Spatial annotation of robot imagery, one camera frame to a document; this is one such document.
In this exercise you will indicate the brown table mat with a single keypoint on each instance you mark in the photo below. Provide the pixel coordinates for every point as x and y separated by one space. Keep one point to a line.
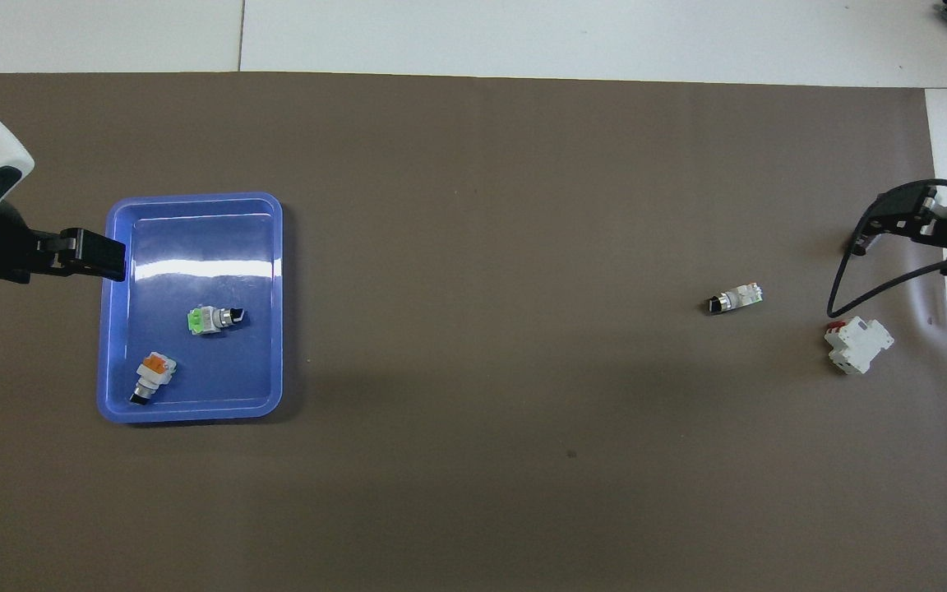
482 370

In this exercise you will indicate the white red circuit breaker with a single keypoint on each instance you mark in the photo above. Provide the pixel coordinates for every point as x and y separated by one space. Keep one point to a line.
858 345

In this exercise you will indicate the blue plastic tray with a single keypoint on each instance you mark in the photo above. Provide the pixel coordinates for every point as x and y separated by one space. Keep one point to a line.
194 370

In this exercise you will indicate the green-backed selector switch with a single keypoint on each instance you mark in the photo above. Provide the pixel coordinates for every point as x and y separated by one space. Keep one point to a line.
209 320

